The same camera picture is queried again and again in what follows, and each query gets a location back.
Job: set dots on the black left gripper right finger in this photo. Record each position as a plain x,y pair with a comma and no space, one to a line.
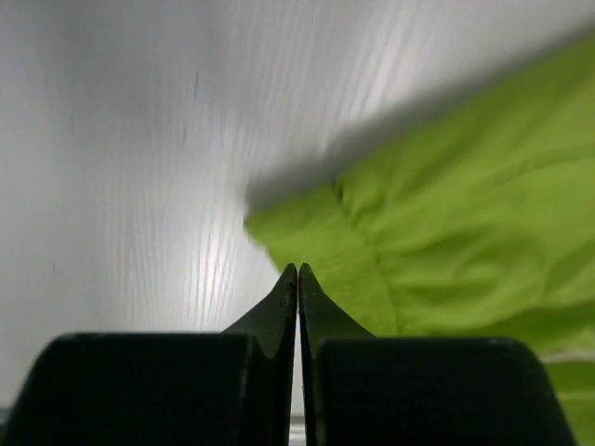
362,389

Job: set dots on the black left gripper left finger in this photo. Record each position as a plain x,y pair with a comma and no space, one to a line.
230,388

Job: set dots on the lime green shorts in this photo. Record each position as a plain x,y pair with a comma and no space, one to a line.
477,223

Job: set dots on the aluminium mounting rail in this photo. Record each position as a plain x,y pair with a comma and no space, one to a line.
296,436

